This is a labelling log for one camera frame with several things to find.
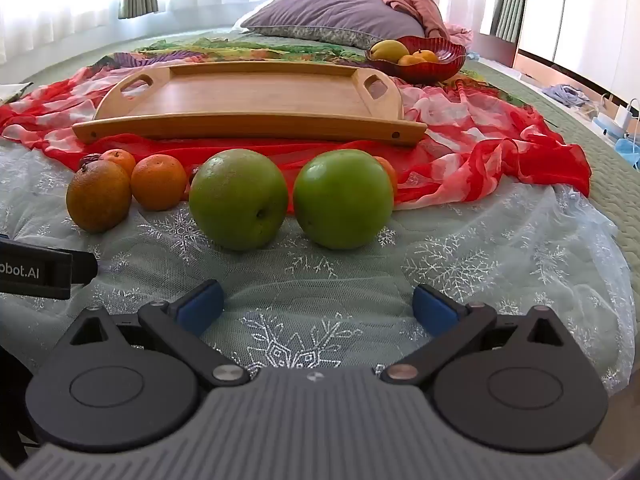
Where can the blue grey cloth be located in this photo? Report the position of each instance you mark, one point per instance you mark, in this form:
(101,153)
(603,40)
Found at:
(565,94)

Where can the blue face mask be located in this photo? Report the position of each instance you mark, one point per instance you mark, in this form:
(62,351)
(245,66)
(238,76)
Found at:
(629,152)

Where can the small tangerine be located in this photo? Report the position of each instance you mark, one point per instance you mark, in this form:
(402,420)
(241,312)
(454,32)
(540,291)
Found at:
(120,159)

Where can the wooden serving tray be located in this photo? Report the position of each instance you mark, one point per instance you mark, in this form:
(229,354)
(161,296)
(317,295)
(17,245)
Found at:
(260,95)

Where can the brown wooden headboard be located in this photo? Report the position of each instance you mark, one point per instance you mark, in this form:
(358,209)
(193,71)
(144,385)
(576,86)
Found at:
(495,50)

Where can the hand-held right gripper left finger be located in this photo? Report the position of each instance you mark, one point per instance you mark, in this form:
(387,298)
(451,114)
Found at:
(197,310)

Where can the colourful floral cloth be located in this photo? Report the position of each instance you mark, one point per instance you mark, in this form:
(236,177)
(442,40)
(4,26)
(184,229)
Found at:
(225,50)

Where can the brown russet pear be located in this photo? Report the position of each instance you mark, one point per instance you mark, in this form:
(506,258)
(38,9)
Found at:
(98,202)

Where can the red and white scarf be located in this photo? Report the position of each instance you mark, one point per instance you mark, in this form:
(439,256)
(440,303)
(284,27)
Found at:
(475,150)

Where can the large orange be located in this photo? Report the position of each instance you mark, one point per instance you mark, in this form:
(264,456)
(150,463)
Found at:
(159,181)

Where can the white charger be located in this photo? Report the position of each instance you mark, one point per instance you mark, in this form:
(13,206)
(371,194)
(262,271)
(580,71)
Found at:
(625,116)

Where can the yellow pear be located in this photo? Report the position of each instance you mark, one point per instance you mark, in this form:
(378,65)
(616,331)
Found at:
(387,50)

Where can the green apple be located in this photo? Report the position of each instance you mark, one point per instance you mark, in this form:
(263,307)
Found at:
(239,199)
(342,199)

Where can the purple pillow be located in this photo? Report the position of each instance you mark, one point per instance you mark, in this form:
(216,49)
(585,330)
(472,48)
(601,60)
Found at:
(340,10)

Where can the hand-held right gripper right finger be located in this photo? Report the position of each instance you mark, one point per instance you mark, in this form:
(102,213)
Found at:
(435,310)

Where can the red glass bowl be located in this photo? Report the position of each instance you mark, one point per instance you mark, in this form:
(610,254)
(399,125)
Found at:
(440,67)

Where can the orange in bowl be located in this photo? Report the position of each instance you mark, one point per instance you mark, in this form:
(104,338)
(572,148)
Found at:
(411,60)
(427,55)

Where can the white sheer curtain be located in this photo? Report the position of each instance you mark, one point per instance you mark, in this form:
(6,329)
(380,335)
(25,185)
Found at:
(65,5)

